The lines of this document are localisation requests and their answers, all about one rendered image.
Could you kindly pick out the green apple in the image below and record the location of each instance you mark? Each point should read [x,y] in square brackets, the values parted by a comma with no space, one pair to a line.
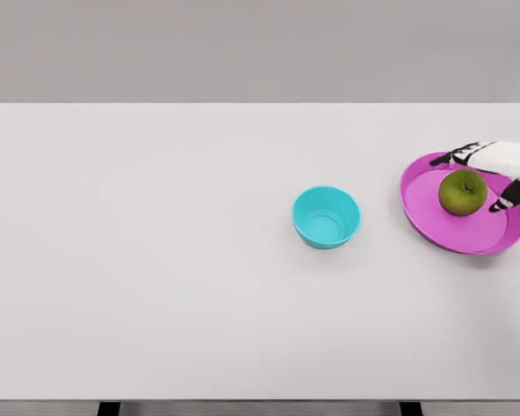
[462,192]

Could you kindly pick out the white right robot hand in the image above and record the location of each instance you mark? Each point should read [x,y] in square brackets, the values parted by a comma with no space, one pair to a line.
[505,158]

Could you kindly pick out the blue bowl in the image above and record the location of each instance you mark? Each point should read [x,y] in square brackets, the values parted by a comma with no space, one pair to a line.
[326,223]

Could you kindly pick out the pink plate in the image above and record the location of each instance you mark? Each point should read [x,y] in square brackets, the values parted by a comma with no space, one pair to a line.
[459,232]

